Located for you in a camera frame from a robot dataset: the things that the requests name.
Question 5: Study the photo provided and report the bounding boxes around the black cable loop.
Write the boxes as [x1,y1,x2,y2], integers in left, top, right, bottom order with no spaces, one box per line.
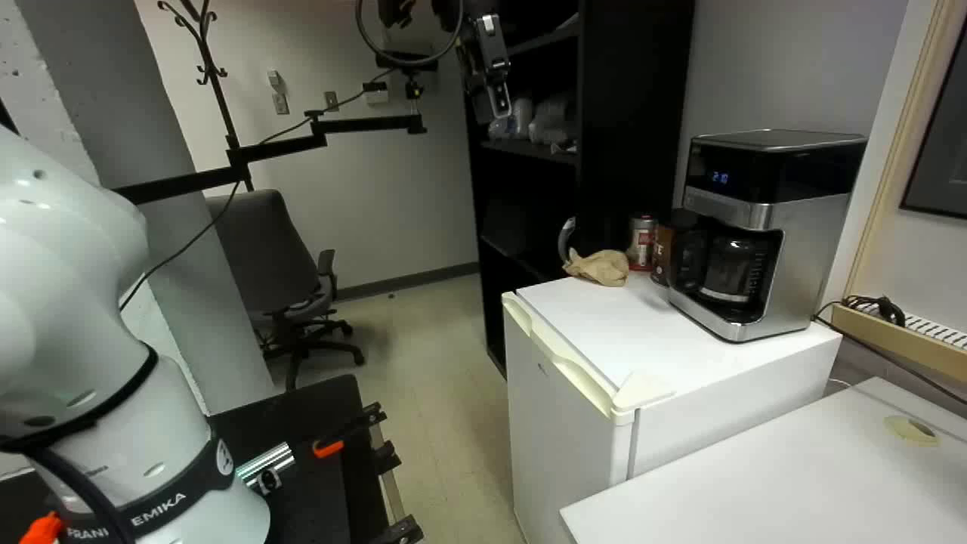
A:
[355,0,467,71]

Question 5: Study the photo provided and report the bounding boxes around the black silver coffee maker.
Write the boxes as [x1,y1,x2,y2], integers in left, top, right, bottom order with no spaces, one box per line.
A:
[664,127,869,345]

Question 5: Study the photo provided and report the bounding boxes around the glass coffee carafe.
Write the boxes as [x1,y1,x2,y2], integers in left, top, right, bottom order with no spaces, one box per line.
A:
[669,208,787,325]

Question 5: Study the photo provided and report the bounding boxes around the grey office chair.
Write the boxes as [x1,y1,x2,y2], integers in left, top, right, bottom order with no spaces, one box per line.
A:
[207,188,370,394]

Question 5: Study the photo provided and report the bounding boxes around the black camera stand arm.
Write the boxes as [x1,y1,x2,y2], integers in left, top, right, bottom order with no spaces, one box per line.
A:
[114,110,428,205]

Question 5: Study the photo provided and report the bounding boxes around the brown jar with black lid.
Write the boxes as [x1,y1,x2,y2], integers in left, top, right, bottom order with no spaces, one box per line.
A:
[650,221,678,288]

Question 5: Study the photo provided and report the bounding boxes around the wooden window ledge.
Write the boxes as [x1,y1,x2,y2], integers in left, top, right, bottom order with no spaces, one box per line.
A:
[824,300,967,388]

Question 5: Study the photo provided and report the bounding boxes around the piece of yellow tape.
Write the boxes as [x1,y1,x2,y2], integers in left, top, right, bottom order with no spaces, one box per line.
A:
[886,415,943,447]

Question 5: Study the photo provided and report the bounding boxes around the white mini fridge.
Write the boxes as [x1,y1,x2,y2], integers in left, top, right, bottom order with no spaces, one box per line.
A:
[499,271,847,544]

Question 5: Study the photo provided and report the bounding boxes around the black shelving unit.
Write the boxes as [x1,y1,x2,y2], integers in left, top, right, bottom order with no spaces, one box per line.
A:
[460,0,697,379]

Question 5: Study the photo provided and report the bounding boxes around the black coat rack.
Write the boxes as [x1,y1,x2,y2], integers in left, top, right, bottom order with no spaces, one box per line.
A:
[154,0,258,192]

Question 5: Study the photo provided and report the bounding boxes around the white cups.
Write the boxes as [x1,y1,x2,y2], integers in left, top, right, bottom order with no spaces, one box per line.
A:
[487,93,580,155]

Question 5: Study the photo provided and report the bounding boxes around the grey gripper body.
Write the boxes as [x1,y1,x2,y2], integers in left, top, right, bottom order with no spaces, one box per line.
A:
[461,9,513,96]

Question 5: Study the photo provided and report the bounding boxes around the black cart table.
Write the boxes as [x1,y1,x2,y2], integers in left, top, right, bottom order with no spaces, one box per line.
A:
[0,373,427,544]

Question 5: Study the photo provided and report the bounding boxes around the orange black clamp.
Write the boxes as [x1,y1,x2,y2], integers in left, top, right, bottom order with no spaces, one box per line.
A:
[306,402,391,464]

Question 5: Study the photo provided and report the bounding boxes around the black coiled cable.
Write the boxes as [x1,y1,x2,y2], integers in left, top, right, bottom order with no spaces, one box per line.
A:
[844,294,910,325]

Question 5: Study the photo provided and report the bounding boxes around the thin black cable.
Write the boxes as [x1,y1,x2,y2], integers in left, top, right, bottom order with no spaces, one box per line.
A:
[114,81,391,310]

